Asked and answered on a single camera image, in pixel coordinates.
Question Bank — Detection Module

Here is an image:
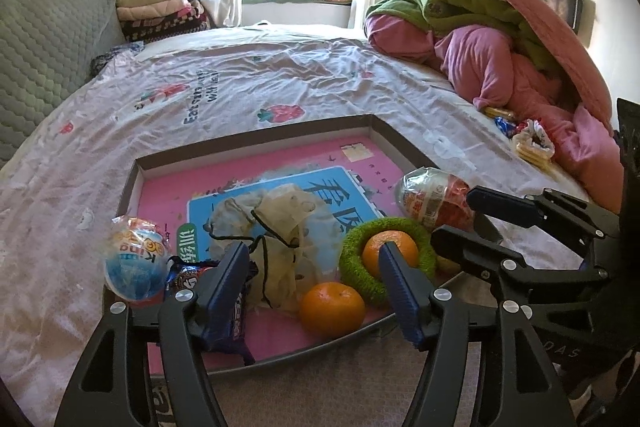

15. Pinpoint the blue capsule toy ball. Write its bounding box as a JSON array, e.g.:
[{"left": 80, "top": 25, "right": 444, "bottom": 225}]
[{"left": 103, "top": 216, "right": 170, "bottom": 303}]

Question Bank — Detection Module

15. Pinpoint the dark blue snack packet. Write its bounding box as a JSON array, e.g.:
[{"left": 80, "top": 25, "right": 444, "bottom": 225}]
[{"left": 165, "top": 244, "right": 257, "bottom": 365}]

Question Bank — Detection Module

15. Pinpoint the blue wrapped candy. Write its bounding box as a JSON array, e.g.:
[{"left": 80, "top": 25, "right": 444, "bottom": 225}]
[{"left": 494, "top": 116, "right": 521, "bottom": 139}]

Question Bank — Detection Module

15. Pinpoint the dusty pink pillow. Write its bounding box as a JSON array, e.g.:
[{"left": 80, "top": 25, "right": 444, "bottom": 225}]
[{"left": 506, "top": 0, "right": 613, "bottom": 135}]

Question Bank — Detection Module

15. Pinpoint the clear bag with black tie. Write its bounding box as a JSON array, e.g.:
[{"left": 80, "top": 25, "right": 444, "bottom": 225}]
[{"left": 203, "top": 183, "right": 344, "bottom": 314}]

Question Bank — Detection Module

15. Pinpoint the grey quilted headboard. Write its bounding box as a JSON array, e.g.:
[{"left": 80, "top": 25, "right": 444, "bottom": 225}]
[{"left": 1, "top": 0, "right": 125, "bottom": 164}]

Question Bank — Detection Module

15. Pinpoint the stack of folded blankets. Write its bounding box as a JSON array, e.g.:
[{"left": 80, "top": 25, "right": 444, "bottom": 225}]
[{"left": 116, "top": 0, "right": 215, "bottom": 43}]

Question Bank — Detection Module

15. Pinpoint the orange mandarin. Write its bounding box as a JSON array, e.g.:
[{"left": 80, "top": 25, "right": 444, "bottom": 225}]
[
  {"left": 361, "top": 230, "right": 420, "bottom": 281},
  {"left": 298, "top": 282, "right": 367, "bottom": 339}
]

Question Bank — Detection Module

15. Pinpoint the shallow grey cardboard tray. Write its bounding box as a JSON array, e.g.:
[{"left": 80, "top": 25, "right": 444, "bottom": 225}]
[{"left": 103, "top": 114, "right": 452, "bottom": 377}]

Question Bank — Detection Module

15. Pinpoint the red snack in clear wrapper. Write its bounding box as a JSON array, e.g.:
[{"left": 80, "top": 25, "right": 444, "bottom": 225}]
[{"left": 395, "top": 167, "right": 475, "bottom": 231}]

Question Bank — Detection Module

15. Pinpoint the pink floral bed sheet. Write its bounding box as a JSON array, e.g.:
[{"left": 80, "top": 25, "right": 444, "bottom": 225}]
[{"left": 1, "top": 26, "right": 584, "bottom": 426}]

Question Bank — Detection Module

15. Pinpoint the green blanket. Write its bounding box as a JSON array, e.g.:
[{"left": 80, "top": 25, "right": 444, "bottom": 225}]
[{"left": 366, "top": 0, "right": 560, "bottom": 74}]

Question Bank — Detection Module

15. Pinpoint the pink crumpled duvet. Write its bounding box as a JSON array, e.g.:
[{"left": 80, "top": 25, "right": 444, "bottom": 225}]
[{"left": 366, "top": 14, "right": 624, "bottom": 213}]

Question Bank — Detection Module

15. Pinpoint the yellow snack bag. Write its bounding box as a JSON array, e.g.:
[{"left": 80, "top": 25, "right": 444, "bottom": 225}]
[{"left": 511, "top": 119, "right": 555, "bottom": 170}]

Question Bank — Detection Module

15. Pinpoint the green fuzzy ring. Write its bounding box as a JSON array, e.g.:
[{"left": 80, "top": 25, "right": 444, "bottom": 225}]
[{"left": 337, "top": 215, "right": 438, "bottom": 307}]

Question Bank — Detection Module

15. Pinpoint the pink and blue book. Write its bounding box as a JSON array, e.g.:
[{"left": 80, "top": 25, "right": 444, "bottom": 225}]
[{"left": 118, "top": 126, "right": 424, "bottom": 374}]

